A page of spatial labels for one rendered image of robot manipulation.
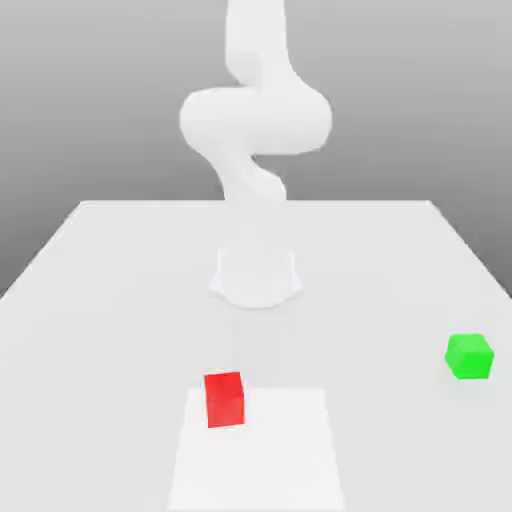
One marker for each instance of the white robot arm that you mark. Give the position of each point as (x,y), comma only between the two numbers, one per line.
(256,120)

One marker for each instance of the small red cube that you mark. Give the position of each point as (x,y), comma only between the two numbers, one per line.
(224,400)

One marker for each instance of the small green cube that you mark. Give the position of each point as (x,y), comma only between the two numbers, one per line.
(468,356)

